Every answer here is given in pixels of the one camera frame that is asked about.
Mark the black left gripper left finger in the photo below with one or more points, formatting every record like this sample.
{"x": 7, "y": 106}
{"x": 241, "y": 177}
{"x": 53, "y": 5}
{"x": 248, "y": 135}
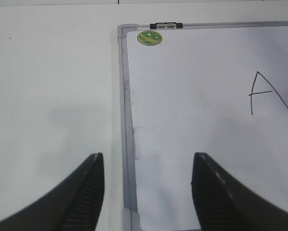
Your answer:
{"x": 73, "y": 205}

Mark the round green sticker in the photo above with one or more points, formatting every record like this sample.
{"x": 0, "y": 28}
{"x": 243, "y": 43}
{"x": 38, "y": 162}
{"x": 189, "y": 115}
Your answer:
{"x": 149, "y": 38}

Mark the black and clear board clip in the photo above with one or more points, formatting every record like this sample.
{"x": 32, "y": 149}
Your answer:
{"x": 166, "y": 25}

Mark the white board with aluminium frame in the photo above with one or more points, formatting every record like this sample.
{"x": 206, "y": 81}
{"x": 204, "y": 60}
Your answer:
{"x": 215, "y": 88}

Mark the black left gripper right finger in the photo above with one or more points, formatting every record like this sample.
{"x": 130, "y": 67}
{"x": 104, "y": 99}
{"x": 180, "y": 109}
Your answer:
{"x": 222, "y": 203}

